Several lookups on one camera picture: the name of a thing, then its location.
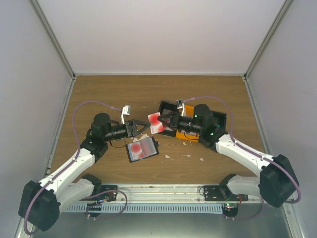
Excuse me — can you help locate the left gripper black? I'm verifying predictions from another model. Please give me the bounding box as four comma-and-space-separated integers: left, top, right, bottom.
104, 119, 151, 142

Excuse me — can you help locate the left frame post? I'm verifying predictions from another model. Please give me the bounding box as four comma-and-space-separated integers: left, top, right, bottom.
29, 0, 76, 80

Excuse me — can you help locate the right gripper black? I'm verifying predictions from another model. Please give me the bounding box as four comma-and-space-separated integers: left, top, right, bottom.
158, 112, 203, 134

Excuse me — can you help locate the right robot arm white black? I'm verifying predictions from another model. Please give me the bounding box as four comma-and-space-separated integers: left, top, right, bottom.
158, 104, 299, 208

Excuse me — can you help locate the black card holder wallet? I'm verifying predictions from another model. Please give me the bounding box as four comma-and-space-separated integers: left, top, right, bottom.
125, 137, 159, 163

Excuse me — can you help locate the aluminium rail front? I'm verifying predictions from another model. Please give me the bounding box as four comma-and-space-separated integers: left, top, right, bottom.
29, 182, 295, 205

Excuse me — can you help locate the black bin with cards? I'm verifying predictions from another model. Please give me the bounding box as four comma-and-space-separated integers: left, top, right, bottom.
158, 101, 178, 137

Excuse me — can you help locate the right frame post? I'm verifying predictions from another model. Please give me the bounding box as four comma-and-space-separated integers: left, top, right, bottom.
243, 0, 294, 81

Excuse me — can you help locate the frame post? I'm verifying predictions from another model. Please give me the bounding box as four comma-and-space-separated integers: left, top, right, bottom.
243, 0, 294, 81
29, 0, 76, 80

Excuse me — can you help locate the black bin with teal item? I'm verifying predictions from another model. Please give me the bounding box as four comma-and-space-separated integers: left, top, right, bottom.
199, 111, 228, 152

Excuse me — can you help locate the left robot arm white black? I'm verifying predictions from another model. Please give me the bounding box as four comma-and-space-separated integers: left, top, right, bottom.
18, 113, 150, 236

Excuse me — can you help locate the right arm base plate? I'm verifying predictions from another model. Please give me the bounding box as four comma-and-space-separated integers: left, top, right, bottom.
202, 185, 248, 202

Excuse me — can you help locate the yellow bin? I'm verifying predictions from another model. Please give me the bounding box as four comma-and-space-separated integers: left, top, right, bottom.
176, 105, 199, 142

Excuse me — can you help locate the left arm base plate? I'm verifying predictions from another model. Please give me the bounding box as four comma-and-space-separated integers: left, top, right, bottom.
82, 184, 118, 203

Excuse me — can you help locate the slotted cable duct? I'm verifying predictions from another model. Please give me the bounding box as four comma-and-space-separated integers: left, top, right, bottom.
61, 203, 223, 214

